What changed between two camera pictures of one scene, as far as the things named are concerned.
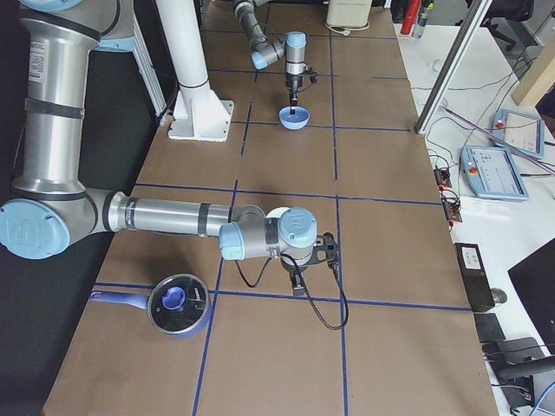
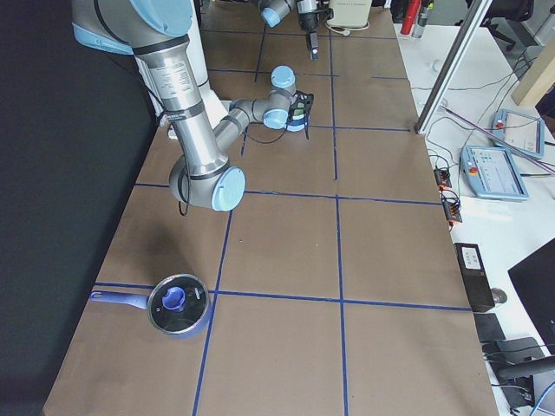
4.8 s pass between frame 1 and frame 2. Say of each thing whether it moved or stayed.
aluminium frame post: stayed
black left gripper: moved
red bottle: stayed
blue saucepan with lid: stayed
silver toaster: stayed
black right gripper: moved
